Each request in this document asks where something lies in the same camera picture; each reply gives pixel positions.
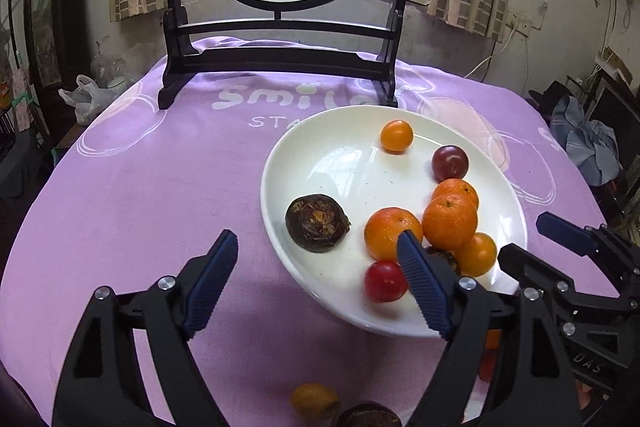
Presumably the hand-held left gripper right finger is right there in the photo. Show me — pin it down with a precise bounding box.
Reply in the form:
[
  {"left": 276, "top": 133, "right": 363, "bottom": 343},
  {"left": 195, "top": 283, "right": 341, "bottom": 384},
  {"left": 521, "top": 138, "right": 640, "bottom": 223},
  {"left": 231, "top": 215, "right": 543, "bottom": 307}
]
[{"left": 396, "top": 229, "right": 583, "bottom": 427}]

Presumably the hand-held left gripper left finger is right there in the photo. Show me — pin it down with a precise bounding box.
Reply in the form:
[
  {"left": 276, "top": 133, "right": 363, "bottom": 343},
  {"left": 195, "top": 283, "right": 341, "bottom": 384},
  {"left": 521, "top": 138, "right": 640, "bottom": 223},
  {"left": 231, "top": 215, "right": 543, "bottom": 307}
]
[{"left": 51, "top": 229, "right": 239, "bottom": 427}]

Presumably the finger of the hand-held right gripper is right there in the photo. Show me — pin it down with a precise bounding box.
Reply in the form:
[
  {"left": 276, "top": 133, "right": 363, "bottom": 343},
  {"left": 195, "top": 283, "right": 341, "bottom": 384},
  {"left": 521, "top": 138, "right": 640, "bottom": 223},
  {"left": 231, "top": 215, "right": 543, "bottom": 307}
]
[
  {"left": 536, "top": 212, "right": 640, "bottom": 296},
  {"left": 497, "top": 244, "right": 622, "bottom": 309}
]

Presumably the dark brown water chestnut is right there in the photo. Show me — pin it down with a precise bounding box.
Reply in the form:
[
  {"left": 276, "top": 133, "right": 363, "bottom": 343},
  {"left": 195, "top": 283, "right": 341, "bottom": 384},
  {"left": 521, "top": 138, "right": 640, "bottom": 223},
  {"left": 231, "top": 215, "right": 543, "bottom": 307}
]
[
  {"left": 336, "top": 401, "right": 403, "bottom": 427},
  {"left": 285, "top": 194, "right": 352, "bottom": 254},
  {"left": 424, "top": 247, "right": 461, "bottom": 278}
]

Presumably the red cherry tomato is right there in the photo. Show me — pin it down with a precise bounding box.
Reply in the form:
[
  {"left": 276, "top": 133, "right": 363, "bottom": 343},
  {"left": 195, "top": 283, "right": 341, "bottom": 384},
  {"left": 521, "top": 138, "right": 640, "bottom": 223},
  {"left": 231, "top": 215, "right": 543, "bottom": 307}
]
[
  {"left": 479, "top": 349, "right": 498, "bottom": 383},
  {"left": 364, "top": 260, "right": 408, "bottom": 303}
]

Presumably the orange cherry tomato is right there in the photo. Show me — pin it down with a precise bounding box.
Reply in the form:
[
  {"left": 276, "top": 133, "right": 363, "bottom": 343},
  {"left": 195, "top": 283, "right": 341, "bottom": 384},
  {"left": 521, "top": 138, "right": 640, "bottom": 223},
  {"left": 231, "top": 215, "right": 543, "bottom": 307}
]
[
  {"left": 380, "top": 120, "right": 414, "bottom": 153},
  {"left": 452, "top": 232, "right": 498, "bottom": 278}
]

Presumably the orange mandarin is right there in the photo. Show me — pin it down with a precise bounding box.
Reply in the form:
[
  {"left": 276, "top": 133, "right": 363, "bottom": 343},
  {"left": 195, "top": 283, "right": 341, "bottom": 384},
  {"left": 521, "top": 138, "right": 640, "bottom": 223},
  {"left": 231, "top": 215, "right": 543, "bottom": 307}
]
[
  {"left": 421, "top": 193, "right": 478, "bottom": 252},
  {"left": 431, "top": 178, "right": 480, "bottom": 210},
  {"left": 363, "top": 207, "right": 425, "bottom": 263}
]

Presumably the dark red plum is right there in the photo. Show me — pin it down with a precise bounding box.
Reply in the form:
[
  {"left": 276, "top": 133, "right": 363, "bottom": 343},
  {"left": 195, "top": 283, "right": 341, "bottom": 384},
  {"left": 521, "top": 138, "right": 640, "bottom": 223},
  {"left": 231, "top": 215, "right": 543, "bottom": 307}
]
[{"left": 431, "top": 145, "right": 470, "bottom": 182}]

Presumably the white oval plate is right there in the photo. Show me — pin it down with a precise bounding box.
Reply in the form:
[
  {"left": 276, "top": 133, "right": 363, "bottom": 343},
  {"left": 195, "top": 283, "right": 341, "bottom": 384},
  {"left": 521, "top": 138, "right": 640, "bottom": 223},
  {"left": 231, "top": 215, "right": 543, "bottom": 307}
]
[{"left": 260, "top": 105, "right": 528, "bottom": 339}]

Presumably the blue crumpled cloth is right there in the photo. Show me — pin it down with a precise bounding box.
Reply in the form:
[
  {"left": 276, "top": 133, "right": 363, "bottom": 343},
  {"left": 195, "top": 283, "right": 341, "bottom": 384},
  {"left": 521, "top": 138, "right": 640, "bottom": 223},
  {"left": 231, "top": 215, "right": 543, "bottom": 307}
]
[{"left": 550, "top": 96, "right": 623, "bottom": 185}]

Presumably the purple tablecloth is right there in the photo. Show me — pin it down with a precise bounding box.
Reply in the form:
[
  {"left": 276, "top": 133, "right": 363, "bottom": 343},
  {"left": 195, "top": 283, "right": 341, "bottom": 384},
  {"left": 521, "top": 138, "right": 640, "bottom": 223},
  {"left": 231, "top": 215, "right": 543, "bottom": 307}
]
[{"left": 0, "top": 36, "right": 621, "bottom": 427}]

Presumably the dark monitor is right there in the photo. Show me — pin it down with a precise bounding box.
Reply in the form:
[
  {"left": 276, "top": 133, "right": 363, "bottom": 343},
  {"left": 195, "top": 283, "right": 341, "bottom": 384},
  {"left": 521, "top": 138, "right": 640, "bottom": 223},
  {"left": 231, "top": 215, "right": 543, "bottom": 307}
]
[{"left": 585, "top": 72, "right": 640, "bottom": 142}]

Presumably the yellow-green round fruit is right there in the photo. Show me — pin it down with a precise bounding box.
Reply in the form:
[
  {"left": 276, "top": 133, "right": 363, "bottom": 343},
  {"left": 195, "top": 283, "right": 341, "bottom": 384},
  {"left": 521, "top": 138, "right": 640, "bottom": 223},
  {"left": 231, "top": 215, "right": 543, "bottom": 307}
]
[{"left": 291, "top": 383, "right": 341, "bottom": 420}]

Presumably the cardboard box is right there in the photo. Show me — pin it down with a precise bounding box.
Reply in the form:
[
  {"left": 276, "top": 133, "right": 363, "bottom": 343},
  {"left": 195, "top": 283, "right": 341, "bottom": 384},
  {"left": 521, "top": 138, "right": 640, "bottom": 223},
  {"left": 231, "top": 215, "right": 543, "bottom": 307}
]
[{"left": 595, "top": 47, "right": 633, "bottom": 80}]

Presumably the white plastic bag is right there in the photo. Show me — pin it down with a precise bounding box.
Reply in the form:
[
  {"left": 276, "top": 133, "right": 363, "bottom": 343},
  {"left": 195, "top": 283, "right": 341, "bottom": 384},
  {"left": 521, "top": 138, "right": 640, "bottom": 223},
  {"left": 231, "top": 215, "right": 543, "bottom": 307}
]
[{"left": 58, "top": 74, "right": 116, "bottom": 125}]

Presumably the black persimmon painting table screen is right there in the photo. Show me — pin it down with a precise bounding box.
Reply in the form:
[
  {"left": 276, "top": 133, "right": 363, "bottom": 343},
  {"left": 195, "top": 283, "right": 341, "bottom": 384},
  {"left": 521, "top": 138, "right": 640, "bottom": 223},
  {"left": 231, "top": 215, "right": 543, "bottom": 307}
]
[{"left": 157, "top": 0, "right": 422, "bottom": 110}]

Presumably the clear plastic bag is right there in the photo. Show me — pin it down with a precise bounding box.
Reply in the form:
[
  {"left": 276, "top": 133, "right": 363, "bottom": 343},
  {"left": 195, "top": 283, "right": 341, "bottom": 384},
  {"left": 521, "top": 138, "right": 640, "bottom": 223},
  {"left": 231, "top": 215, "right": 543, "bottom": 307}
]
[{"left": 90, "top": 39, "right": 146, "bottom": 90}]

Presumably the dark wooden cabinet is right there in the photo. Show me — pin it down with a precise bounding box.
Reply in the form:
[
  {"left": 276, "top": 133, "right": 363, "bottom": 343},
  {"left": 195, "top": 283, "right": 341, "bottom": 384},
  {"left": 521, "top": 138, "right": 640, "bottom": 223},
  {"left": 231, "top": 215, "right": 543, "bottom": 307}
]
[{"left": 22, "top": 0, "right": 96, "bottom": 148}]

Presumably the white cable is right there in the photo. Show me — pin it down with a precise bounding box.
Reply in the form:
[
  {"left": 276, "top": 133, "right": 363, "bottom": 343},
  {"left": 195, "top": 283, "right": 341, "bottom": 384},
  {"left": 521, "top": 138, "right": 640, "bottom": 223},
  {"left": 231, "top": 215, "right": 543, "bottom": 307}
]
[{"left": 462, "top": 34, "right": 516, "bottom": 80}]

